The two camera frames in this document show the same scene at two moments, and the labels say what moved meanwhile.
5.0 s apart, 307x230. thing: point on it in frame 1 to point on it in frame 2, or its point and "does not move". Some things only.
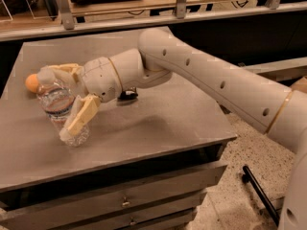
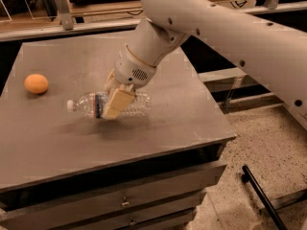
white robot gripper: [100, 78] to [131, 69]
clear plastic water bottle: [56, 99] to [91, 104]
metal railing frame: [181, 17] does not move
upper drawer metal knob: [126, 202] does not move
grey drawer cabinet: [147, 163] does not move
